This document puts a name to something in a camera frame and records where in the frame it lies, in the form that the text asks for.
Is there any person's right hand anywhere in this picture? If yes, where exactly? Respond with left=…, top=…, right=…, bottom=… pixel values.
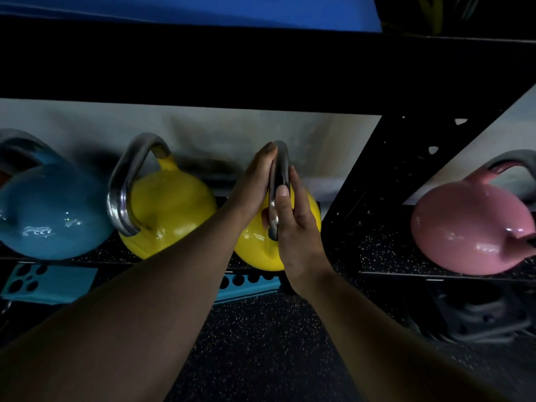
left=274, top=165, right=334, bottom=296

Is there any person's left hand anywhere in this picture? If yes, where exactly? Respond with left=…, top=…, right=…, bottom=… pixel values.
left=224, top=142, right=279, bottom=230

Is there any yellow kettlebell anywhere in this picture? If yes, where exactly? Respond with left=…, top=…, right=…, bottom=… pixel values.
left=234, top=140, right=322, bottom=272
left=106, top=132, right=219, bottom=260

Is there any person's left forearm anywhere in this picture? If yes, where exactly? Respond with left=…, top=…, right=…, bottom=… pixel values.
left=0, top=205, right=248, bottom=402

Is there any person's right forearm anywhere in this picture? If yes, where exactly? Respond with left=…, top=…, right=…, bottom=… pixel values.
left=289, top=265, right=513, bottom=402

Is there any black metal storage rack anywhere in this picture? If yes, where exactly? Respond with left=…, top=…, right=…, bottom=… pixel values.
left=0, top=14, right=536, bottom=289

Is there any blue mat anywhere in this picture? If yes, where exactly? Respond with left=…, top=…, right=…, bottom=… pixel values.
left=0, top=0, right=382, bottom=33

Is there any pink kettlebell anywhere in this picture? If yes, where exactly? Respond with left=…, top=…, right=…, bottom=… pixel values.
left=410, top=149, right=536, bottom=276

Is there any blue kettlebell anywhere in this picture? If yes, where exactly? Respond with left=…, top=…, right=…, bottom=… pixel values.
left=0, top=128, right=114, bottom=261

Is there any dark iron weight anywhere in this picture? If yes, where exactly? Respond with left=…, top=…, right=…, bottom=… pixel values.
left=405, top=280, right=536, bottom=344

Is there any teal perforated bracket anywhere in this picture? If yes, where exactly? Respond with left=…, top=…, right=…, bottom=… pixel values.
left=213, top=272, right=282, bottom=305
left=0, top=263, right=99, bottom=306

